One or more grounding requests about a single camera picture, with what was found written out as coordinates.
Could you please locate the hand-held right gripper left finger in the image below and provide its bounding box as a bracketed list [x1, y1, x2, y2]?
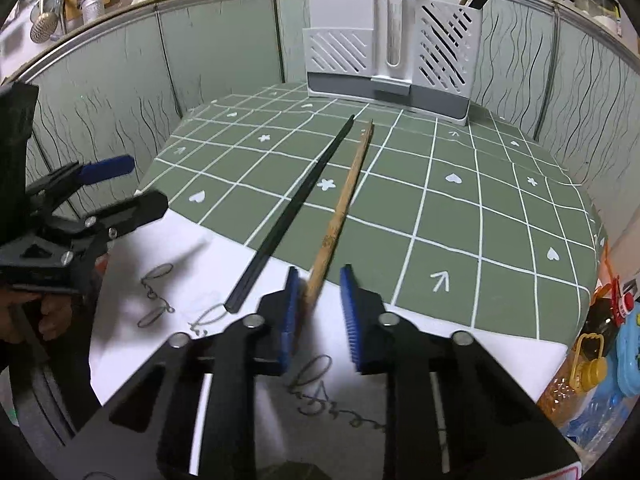
[62, 266, 303, 480]

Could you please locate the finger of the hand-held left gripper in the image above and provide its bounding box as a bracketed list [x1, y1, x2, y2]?
[84, 189, 170, 242]
[27, 155, 136, 212]

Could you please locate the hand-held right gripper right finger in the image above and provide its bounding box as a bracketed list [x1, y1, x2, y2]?
[340, 264, 582, 480]

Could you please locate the white slatted utensil holder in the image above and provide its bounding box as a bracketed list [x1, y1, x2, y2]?
[301, 0, 485, 126]

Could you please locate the person's left hand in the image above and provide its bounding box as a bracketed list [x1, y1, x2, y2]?
[0, 287, 67, 345]

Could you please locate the white sheet with drawings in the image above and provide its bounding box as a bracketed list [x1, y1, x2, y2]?
[90, 209, 572, 480]

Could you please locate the green checked tablecloth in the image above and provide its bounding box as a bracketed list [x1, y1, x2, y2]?
[135, 82, 607, 347]

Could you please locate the metal strainer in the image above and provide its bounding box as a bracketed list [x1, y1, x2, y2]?
[29, 9, 59, 44]

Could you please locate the cooking oil bottle yellow cap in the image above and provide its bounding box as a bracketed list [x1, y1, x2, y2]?
[536, 284, 627, 422]

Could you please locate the clear plastic water bottle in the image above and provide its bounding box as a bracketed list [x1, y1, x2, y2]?
[564, 394, 637, 447]

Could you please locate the blue plastic toy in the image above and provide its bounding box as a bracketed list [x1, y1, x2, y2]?
[614, 299, 640, 397]

